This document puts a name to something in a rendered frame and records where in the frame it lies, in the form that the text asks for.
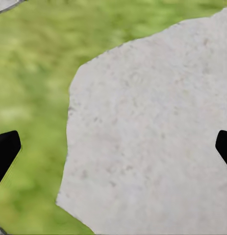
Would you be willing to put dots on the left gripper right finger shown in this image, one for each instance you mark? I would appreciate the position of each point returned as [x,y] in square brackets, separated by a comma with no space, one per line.
[221,144]

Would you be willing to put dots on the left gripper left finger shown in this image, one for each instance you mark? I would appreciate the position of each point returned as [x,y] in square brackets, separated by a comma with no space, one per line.
[10,145]

